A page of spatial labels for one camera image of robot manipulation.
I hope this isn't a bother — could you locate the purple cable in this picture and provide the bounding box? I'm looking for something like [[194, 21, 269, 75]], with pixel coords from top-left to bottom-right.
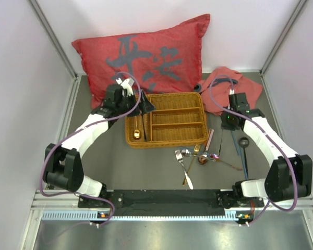
[[209, 74, 298, 227], [39, 71, 142, 197]]

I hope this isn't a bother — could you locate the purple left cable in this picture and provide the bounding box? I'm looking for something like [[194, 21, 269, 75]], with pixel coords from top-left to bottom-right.
[[39, 71, 142, 197]]

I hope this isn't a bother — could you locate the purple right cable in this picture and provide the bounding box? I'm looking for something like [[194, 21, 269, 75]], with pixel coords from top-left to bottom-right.
[[209, 74, 298, 227]]

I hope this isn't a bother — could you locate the wicker cutlery tray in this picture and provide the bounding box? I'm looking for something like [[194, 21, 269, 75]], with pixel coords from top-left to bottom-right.
[[125, 92, 208, 148]]

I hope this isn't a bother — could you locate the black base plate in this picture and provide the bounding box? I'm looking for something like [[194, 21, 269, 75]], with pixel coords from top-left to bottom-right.
[[78, 189, 264, 211]]

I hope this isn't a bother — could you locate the red cushion with characters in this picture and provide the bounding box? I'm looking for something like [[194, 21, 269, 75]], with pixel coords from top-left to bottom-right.
[[72, 14, 210, 108]]

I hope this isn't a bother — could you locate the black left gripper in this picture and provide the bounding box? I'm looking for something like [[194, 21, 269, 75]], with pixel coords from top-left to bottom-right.
[[116, 90, 156, 117]]

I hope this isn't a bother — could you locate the gold spoon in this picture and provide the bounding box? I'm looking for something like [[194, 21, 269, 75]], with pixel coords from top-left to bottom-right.
[[133, 116, 141, 140]]

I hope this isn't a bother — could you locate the black oval spoon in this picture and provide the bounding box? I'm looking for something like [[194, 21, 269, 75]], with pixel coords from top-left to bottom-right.
[[141, 114, 147, 142]]

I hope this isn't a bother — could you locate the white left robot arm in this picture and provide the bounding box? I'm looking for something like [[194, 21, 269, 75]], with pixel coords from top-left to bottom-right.
[[40, 75, 155, 207]]

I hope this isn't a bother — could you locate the copper spoon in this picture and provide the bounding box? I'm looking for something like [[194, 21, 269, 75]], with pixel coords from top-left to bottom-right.
[[198, 154, 208, 165]]

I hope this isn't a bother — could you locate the pink crumpled cloth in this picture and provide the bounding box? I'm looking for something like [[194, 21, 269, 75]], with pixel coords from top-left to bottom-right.
[[197, 67, 263, 116]]

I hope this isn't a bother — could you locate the blue chopstick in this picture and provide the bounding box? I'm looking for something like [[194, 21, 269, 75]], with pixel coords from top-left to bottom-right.
[[231, 131, 241, 156], [240, 145, 249, 180]]

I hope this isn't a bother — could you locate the silver fork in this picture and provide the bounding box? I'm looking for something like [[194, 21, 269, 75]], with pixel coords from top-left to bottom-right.
[[175, 149, 194, 190]]

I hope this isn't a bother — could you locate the pink handled spoon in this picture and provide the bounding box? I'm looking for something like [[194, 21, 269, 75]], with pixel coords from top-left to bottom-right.
[[204, 129, 214, 153]]

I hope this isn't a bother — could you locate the aluminium front rail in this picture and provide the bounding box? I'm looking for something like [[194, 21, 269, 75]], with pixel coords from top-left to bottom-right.
[[31, 189, 313, 222]]

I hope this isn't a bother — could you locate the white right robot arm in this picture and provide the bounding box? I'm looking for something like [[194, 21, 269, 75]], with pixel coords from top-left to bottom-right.
[[221, 92, 312, 206]]

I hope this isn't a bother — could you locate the gold fork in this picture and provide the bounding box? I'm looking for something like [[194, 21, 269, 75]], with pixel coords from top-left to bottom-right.
[[181, 143, 201, 174]]

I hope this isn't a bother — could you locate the black round spoon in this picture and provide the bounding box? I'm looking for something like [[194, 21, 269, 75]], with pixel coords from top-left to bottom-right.
[[238, 137, 249, 180]]

